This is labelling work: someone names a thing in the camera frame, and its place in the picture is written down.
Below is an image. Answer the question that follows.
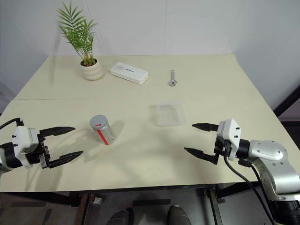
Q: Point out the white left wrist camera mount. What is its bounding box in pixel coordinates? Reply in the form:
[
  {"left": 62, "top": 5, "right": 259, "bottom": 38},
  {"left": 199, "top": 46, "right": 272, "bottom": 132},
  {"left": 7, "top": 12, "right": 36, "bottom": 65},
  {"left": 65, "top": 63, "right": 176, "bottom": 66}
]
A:
[{"left": 11, "top": 126, "right": 39, "bottom": 168}]

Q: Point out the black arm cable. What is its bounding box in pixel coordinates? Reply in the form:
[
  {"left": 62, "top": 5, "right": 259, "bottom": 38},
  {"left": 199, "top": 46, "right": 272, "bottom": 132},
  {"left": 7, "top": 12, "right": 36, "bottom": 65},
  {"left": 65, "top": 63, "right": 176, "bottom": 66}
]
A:
[
  {"left": 0, "top": 118, "right": 24, "bottom": 131},
  {"left": 223, "top": 140, "right": 275, "bottom": 225}
]

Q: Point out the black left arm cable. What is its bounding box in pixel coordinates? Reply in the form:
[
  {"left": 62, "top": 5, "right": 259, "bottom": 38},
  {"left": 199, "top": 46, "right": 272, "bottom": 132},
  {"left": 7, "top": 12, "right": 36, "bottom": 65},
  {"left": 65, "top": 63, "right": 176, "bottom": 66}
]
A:
[{"left": 0, "top": 118, "right": 24, "bottom": 131}]

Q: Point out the green palm plant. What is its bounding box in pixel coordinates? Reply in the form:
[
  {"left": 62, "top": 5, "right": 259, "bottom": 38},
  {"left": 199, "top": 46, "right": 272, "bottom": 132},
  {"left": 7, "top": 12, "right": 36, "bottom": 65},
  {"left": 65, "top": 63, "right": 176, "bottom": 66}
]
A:
[{"left": 56, "top": 1, "right": 98, "bottom": 66}]

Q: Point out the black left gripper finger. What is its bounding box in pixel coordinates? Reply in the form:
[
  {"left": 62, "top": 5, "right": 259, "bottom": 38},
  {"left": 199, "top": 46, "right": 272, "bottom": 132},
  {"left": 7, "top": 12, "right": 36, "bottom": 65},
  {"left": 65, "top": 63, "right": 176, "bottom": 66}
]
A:
[
  {"left": 38, "top": 126, "right": 76, "bottom": 138},
  {"left": 48, "top": 150, "right": 84, "bottom": 169}
]

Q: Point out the grey plastic jar lid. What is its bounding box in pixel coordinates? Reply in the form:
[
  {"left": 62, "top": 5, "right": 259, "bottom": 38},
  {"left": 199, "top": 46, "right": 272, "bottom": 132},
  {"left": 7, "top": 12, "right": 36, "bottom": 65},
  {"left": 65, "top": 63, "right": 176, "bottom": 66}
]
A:
[{"left": 90, "top": 114, "right": 106, "bottom": 131}]

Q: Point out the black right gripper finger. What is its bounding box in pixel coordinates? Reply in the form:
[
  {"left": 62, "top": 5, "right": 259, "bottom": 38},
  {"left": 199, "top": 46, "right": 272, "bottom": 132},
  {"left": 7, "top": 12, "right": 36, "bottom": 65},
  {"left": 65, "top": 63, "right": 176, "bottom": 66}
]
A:
[
  {"left": 184, "top": 147, "right": 218, "bottom": 165},
  {"left": 191, "top": 123, "right": 220, "bottom": 135}
]

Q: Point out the white rectangular box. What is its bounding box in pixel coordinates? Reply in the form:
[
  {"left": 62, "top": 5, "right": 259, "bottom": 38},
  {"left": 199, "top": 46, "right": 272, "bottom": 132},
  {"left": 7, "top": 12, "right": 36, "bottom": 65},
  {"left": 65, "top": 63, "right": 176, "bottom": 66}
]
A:
[{"left": 110, "top": 62, "right": 149, "bottom": 85}]

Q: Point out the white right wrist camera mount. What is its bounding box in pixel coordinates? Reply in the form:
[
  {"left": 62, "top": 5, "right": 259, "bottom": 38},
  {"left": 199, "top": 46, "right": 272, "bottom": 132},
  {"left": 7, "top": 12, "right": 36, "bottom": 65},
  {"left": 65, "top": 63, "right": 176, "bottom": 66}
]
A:
[{"left": 216, "top": 118, "right": 240, "bottom": 161}]

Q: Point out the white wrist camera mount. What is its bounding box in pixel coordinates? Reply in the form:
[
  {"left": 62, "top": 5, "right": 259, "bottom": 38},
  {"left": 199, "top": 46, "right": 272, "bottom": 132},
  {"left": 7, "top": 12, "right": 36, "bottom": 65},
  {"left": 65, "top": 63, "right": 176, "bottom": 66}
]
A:
[
  {"left": 216, "top": 118, "right": 240, "bottom": 161},
  {"left": 11, "top": 126, "right": 39, "bottom": 168}
]

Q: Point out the white ribbed plant pot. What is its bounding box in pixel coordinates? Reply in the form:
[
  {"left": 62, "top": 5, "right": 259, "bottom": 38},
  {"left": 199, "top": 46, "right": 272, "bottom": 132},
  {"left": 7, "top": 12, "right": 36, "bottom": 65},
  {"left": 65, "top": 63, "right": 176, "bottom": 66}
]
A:
[{"left": 79, "top": 58, "right": 104, "bottom": 81}]

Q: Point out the clear plastic container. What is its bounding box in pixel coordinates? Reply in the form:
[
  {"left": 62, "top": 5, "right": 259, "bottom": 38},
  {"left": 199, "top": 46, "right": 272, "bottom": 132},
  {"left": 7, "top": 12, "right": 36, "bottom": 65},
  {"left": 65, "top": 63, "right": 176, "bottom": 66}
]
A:
[{"left": 149, "top": 101, "right": 188, "bottom": 128}]

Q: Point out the silver metal bolt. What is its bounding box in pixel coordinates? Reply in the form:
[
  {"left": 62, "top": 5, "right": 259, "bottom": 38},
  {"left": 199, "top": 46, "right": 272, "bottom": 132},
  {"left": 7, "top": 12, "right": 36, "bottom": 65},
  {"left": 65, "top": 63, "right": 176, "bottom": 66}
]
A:
[{"left": 167, "top": 69, "right": 178, "bottom": 87}]

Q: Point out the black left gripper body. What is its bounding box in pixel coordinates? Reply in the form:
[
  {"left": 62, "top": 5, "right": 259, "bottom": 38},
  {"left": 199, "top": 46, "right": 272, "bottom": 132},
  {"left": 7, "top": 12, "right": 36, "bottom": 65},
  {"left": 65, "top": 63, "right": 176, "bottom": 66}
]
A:
[{"left": 27, "top": 132, "right": 51, "bottom": 170}]

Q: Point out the dark rounded shape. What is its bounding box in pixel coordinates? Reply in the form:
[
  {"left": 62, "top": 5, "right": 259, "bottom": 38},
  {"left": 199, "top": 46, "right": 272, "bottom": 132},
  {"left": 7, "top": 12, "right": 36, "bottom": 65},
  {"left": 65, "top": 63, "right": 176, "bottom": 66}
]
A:
[
  {"left": 167, "top": 204, "right": 191, "bottom": 225},
  {"left": 107, "top": 207, "right": 135, "bottom": 225}
]

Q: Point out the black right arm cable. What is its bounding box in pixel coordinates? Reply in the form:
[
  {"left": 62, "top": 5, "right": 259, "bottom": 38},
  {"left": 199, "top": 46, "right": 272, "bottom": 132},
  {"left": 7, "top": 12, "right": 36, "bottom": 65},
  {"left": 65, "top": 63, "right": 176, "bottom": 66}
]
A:
[{"left": 223, "top": 140, "right": 275, "bottom": 225}]

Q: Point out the black metal table frame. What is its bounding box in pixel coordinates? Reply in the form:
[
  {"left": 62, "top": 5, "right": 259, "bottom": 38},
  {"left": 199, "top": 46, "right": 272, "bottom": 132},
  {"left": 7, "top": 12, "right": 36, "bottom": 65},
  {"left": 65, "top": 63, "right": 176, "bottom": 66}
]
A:
[{"left": 0, "top": 181, "right": 261, "bottom": 225}]

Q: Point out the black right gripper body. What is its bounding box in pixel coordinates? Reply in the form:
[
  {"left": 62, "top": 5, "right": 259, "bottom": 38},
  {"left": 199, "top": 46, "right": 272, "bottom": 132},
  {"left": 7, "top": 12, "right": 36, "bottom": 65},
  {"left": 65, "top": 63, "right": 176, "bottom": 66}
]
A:
[{"left": 212, "top": 137, "right": 232, "bottom": 165}]

